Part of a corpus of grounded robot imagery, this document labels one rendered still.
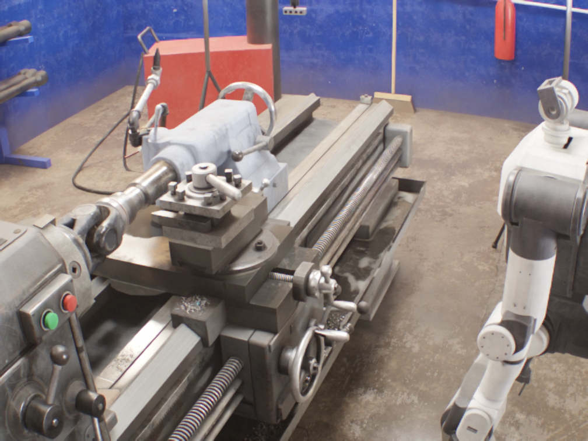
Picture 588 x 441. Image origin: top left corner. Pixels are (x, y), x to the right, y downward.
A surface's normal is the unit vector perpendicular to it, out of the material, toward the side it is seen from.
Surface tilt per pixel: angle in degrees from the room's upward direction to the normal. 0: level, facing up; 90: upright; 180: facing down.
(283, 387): 90
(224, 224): 0
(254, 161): 66
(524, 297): 90
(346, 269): 0
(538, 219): 101
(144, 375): 36
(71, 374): 90
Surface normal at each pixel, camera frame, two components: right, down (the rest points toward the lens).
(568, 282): -0.50, 0.57
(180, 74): -0.01, 0.46
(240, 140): 0.90, -0.08
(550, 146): -0.02, -0.89
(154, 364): 0.53, -0.64
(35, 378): 0.94, 0.15
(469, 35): -0.35, 0.44
